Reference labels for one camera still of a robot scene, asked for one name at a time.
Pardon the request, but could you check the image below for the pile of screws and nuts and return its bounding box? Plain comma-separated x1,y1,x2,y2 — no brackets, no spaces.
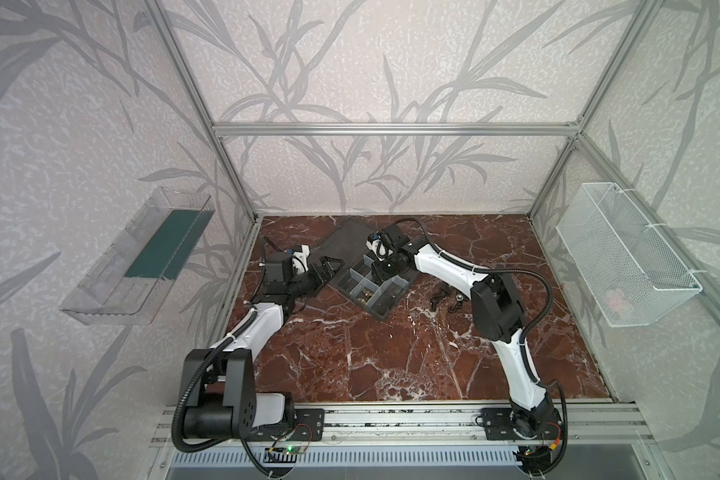
425,287,475,314

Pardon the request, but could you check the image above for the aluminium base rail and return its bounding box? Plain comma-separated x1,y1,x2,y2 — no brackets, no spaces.
146,400,658,448

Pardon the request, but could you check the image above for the clear wall shelf green mat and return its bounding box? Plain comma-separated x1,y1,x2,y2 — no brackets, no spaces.
60,187,215,326

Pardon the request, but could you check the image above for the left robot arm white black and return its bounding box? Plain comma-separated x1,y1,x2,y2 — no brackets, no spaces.
171,245,345,453

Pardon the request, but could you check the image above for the grey compartment organizer box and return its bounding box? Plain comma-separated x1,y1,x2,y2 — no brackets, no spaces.
312,217,419,322

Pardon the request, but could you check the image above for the white wire mesh basket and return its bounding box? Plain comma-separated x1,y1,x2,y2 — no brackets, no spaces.
556,182,703,328

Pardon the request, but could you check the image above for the small circuit board green led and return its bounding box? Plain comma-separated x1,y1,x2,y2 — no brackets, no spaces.
266,444,308,463

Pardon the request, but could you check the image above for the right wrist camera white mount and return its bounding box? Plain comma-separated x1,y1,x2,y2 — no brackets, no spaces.
366,232,387,256

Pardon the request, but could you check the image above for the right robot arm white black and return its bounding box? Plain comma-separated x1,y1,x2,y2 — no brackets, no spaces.
366,222,555,438

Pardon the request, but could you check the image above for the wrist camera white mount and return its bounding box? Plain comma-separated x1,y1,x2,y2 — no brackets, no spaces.
285,245,310,274
366,232,387,256

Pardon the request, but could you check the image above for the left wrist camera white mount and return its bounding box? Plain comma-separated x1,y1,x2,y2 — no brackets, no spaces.
285,245,310,274

